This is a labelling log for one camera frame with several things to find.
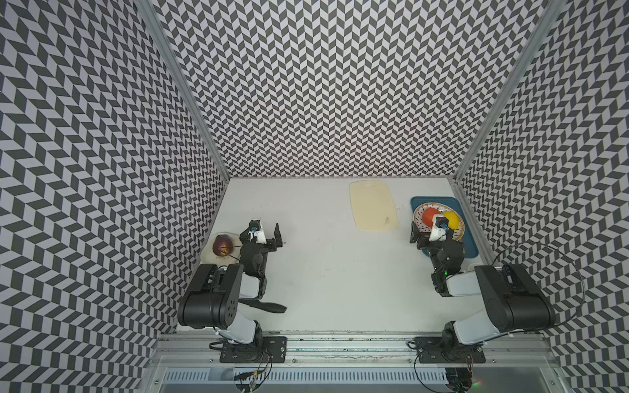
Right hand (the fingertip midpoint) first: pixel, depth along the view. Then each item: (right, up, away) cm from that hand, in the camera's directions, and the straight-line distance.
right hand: (425, 224), depth 90 cm
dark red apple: (-75, -7, -1) cm, 75 cm away
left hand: (-60, 0, 0) cm, 60 cm away
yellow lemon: (+16, 0, +9) cm, 18 cm away
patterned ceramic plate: (+3, -2, +11) cm, 12 cm away
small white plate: (-82, -12, +1) cm, 83 cm away
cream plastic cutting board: (-16, +5, +18) cm, 25 cm away
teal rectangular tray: (+20, -7, +7) cm, 23 cm away
